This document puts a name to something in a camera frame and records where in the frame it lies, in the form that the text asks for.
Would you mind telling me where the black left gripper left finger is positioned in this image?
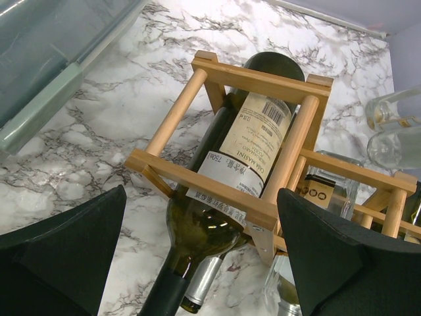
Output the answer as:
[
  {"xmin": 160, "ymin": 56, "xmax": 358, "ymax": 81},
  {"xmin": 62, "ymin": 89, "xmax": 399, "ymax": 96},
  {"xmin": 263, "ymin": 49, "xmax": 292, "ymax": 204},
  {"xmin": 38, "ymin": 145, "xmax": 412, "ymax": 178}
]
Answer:
[{"xmin": 1, "ymin": 185, "xmax": 127, "ymax": 315}]

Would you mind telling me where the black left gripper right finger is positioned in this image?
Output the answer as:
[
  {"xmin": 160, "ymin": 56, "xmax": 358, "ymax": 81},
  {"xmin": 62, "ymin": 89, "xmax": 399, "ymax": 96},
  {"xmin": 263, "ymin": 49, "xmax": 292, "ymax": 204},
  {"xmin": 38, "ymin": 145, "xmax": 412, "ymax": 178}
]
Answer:
[{"xmin": 277, "ymin": 188, "xmax": 420, "ymax": 315}]

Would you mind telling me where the clear square liquor bottle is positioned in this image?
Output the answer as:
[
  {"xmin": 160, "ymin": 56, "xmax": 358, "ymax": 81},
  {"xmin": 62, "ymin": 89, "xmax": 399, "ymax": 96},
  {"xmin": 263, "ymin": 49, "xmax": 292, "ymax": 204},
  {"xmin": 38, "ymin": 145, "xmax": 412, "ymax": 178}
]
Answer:
[{"xmin": 263, "ymin": 167, "xmax": 360, "ymax": 315}]

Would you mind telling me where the tall clear glass bottle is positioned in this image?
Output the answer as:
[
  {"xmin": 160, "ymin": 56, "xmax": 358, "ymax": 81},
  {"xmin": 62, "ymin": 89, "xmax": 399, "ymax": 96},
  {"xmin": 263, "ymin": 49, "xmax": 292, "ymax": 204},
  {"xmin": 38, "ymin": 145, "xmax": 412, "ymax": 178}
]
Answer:
[{"xmin": 367, "ymin": 126, "xmax": 420, "ymax": 169}]

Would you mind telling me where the green wine bottle brown label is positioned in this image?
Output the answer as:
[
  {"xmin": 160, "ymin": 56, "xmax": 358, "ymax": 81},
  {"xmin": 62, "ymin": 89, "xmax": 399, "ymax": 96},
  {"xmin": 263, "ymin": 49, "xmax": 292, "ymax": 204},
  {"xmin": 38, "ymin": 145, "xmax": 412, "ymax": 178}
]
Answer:
[{"xmin": 180, "ymin": 252, "xmax": 228, "ymax": 314}]

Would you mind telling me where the dark green wine bottle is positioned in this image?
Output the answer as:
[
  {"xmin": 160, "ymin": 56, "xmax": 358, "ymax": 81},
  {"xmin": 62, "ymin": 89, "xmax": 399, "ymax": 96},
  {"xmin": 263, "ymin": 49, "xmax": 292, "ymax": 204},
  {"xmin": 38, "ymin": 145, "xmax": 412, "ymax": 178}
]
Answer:
[{"xmin": 137, "ymin": 51, "xmax": 307, "ymax": 316}]

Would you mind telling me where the green bottle silver capsule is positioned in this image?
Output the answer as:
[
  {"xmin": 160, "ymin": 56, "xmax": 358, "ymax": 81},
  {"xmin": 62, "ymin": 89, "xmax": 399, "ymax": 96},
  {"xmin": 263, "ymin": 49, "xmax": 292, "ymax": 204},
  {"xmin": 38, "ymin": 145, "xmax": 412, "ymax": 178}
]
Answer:
[{"xmin": 398, "ymin": 181, "xmax": 420, "ymax": 244}]

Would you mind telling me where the translucent green storage box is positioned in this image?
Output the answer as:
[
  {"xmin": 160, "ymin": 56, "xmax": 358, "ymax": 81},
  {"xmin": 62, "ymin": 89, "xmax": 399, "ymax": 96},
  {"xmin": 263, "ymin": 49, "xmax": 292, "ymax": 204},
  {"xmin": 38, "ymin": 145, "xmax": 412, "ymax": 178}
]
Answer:
[{"xmin": 1, "ymin": 1, "xmax": 146, "ymax": 159}]

